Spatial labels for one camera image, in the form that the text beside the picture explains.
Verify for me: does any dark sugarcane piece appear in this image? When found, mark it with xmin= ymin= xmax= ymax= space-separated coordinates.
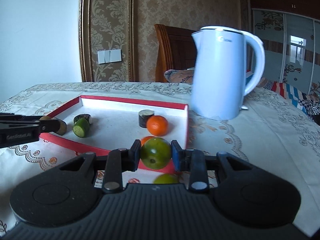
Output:
xmin=53 ymin=118 xmax=67 ymax=135
xmin=73 ymin=114 xmax=93 ymax=125
xmin=138 ymin=109 xmax=154 ymax=128

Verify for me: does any green cucumber piece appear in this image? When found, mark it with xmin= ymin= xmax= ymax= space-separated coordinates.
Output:
xmin=73 ymin=118 xmax=90 ymax=138

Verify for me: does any orange tangerine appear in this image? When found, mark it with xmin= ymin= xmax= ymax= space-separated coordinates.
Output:
xmin=146 ymin=115 xmax=169 ymax=137
xmin=140 ymin=135 xmax=155 ymax=146

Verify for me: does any green tomato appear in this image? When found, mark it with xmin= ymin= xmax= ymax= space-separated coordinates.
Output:
xmin=140 ymin=137 xmax=171 ymax=170
xmin=153 ymin=173 xmax=179 ymax=184

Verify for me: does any small tan potato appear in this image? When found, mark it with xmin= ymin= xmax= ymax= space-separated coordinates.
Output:
xmin=39 ymin=116 xmax=52 ymax=120

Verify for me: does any red shallow box tray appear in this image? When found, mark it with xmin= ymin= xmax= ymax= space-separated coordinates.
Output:
xmin=39 ymin=95 xmax=189 ymax=176

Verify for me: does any floral lace tablecloth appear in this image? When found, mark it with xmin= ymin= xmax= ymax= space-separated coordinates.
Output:
xmin=1 ymin=82 xmax=319 ymax=235

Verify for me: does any patterned pillow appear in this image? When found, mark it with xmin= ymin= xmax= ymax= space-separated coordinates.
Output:
xmin=164 ymin=68 xmax=195 ymax=84

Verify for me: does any white electric kettle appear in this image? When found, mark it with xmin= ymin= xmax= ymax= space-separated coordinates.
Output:
xmin=190 ymin=26 xmax=265 ymax=120

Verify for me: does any striped bed quilt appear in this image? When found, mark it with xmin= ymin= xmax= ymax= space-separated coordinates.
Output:
xmin=257 ymin=77 xmax=319 ymax=125

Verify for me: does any glass sliding wardrobe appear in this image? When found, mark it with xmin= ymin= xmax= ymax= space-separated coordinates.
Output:
xmin=253 ymin=9 xmax=319 ymax=96

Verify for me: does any white wall switch panel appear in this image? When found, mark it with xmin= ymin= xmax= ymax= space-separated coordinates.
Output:
xmin=98 ymin=49 xmax=122 ymax=64

